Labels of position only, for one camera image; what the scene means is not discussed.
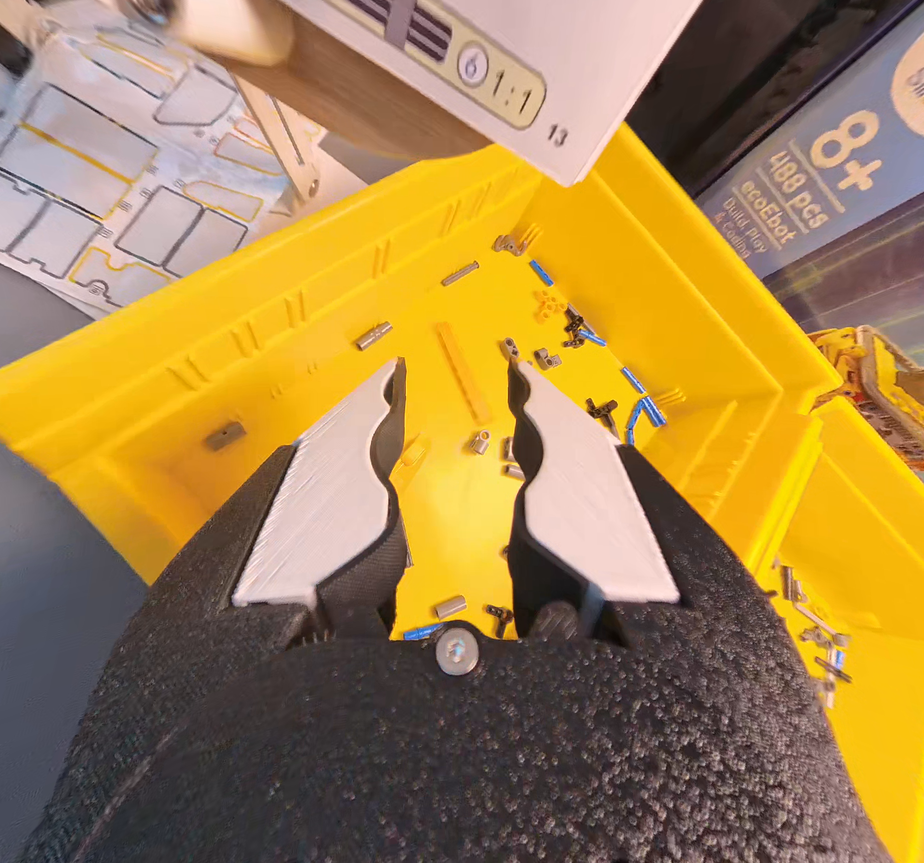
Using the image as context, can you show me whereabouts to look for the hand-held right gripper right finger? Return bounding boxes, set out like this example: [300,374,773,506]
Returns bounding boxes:
[505,359,681,646]

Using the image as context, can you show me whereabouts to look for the yellow plastic bin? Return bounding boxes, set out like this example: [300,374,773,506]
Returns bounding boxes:
[751,397,924,863]

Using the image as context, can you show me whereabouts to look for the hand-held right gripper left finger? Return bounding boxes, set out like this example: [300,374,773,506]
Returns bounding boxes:
[231,358,414,646]

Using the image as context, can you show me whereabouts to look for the white sticker sheet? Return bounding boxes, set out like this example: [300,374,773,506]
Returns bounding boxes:
[0,0,329,319]

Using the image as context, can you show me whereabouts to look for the dark blue toy box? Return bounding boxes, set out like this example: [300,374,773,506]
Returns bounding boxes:
[693,0,924,478]

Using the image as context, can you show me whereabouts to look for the few grey blue parts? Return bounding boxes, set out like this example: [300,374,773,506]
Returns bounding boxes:
[776,558,854,711]

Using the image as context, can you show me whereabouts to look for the heap of assorted small parts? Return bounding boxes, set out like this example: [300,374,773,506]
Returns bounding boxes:
[204,231,668,642]

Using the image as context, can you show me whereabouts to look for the yellow bin with divider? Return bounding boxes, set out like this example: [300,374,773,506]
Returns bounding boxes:
[0,123,842,644]

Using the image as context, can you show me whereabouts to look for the open instruction booklet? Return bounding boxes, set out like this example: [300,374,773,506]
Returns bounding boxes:
[202,0,744,187]

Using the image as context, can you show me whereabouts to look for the long yellow perforated beam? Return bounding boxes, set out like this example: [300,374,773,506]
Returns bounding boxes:
[435,322,493,426]

